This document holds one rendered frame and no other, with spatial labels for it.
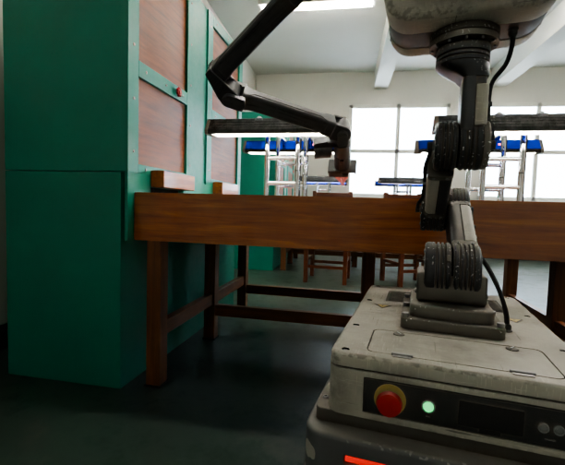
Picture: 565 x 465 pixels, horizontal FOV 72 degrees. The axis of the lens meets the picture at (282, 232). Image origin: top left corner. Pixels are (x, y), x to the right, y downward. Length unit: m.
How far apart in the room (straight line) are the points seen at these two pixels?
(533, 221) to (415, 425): 0.88
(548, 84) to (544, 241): 6.23
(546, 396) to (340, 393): 0.31
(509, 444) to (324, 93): 6.50
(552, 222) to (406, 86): 5.73
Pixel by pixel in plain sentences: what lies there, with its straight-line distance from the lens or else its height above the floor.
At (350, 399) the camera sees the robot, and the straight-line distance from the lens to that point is 0.74.
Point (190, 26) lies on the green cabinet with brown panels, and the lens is 2.19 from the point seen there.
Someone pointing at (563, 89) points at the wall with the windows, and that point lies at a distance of 7.66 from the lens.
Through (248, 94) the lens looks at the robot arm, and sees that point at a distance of 1.26.
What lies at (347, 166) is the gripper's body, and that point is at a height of 0.88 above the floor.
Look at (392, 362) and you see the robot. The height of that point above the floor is 0.47.
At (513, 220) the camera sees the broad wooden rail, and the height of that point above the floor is 0.71.
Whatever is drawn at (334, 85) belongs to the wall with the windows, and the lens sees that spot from 6.98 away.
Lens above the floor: 0.72
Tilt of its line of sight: 4 degrees down
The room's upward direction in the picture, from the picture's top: 2 degrees clockwise
